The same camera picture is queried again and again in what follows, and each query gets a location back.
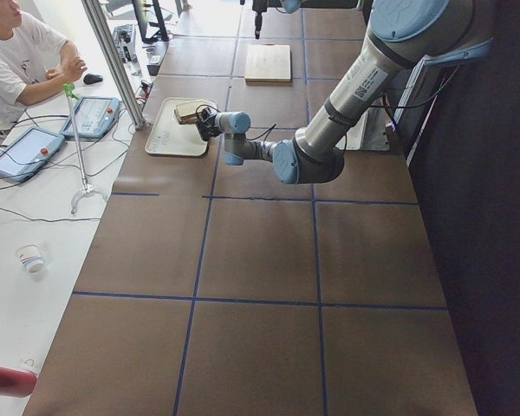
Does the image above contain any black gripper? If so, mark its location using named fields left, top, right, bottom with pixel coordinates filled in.
left=252, top=0, right=268, bottom=39
left=195, top=106, right=222, bottom=141

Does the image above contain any white round plate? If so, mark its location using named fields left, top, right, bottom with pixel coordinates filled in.
left=172, top=100, right=205, bottom=127

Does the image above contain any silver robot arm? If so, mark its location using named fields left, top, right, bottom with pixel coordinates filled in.
left=194, top=1, right=496, bottom=185
left=252, top=0, right=302, bottom=39

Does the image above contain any wooden cutting board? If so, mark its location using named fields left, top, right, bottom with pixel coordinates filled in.
left=244, top=44, right=292, bottom=82

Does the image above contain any cream bear tray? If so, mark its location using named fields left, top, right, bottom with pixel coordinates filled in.
left=145, top=97, right=218, bottom=157

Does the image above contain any far teach pendant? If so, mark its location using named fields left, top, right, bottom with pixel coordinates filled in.
left=74, top=96, right=121, bottom=141

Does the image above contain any teach pendant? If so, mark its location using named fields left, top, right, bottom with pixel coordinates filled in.
left=74, top=96, right=121, bottom=141
left=0, top=127, right=65, bottom=182

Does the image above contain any black monitor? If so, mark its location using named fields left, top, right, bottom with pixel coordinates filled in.
left=132, top=0, right=172, bottom=44

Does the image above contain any keyboard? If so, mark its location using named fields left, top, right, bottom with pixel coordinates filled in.
left=113, top=24, right=137, bottom=63

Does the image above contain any black computer mouse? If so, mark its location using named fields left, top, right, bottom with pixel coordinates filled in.
left=83, top=74, right=103, bottom=85

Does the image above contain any near teach pendant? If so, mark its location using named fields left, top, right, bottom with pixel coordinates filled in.
left=0, top=127, right=65, bottom=182

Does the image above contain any person in white shirt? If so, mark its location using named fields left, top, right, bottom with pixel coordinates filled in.
left=0, top=1, right=88, bottom=123

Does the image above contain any paper cup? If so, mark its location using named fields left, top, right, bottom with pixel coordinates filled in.
left=16, top=244, right=44, bottom=273

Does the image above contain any red bottle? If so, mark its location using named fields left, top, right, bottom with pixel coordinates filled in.
left=0, top=367, right=37, bottom=398

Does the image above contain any green handled reacher grabber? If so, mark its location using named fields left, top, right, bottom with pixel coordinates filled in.
left=62, top=83, right=108, bottom=215

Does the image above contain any white camera mast base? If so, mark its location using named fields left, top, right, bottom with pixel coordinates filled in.
left=338, top=108, right=390, bottom=152

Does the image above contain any aluminium frame post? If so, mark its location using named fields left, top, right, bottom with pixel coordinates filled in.
left=81, top=0, right=146, bottom=131

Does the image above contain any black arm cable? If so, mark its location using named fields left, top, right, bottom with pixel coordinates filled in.
left=246, top=64, right=460, bottom=144

